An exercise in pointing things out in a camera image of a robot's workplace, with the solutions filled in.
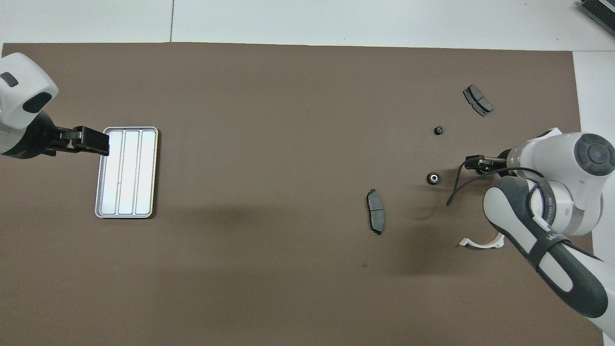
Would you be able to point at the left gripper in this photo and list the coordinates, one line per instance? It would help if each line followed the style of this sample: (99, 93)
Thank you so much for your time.
(41, 139)

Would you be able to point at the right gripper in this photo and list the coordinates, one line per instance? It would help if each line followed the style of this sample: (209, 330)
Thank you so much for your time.
(503, 161)

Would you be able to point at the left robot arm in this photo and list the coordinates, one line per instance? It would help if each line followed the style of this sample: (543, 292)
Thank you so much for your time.
(19, 67)

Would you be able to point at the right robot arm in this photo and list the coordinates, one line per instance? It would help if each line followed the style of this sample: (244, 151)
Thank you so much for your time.
(552, 158)

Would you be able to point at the small black bearing gear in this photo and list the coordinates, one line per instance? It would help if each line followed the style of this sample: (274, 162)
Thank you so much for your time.
(438, 130)

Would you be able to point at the black bearing gear silver centre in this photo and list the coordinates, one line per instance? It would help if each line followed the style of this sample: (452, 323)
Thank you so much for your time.
(433, 178)

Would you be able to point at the silver metal tray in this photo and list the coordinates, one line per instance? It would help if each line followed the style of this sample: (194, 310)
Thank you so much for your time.
(127, 173)

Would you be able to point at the dark grey brake pad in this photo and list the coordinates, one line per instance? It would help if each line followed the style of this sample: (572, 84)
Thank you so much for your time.
(478, 100)
(375, 211)

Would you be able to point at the white curved plastic piece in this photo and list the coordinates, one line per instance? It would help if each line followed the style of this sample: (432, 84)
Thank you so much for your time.
(480, 244)

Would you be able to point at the black stand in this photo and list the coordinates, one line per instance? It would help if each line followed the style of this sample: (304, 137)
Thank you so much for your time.
(600, 9)

